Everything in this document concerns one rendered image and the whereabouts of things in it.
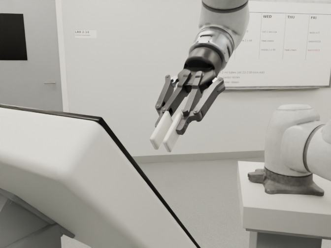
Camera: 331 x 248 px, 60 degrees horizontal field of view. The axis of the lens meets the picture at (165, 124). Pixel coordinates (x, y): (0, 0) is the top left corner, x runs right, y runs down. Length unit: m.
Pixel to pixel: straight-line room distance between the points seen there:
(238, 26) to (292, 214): 0.55
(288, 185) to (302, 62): 3.34
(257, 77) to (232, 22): 3.30
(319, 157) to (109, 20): 3.05
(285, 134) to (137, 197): 0.75
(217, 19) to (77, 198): 0.53
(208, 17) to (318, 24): 3.76
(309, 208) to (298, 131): 0.22
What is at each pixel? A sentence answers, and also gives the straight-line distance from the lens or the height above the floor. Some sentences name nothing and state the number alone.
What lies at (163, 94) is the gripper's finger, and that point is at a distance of 0.58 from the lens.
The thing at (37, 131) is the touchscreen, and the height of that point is 1.19.
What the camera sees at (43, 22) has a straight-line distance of 3.65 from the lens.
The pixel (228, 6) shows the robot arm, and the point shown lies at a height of 1.35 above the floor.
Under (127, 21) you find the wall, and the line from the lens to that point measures 3.60.
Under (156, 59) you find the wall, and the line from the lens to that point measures 3.59.
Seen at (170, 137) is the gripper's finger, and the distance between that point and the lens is 0.50.
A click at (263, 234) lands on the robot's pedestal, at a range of 1.06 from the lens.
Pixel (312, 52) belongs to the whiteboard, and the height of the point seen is 1.41.
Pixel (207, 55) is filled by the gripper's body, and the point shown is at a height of 1.25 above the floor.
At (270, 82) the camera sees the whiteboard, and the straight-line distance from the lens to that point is 4.03.
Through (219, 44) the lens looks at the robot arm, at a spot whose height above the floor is 1.28.
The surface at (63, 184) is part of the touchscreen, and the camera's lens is 0.19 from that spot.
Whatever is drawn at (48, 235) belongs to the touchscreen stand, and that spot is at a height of 1.01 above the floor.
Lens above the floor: 1.23
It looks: 11 degrees down
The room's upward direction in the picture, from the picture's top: straight up
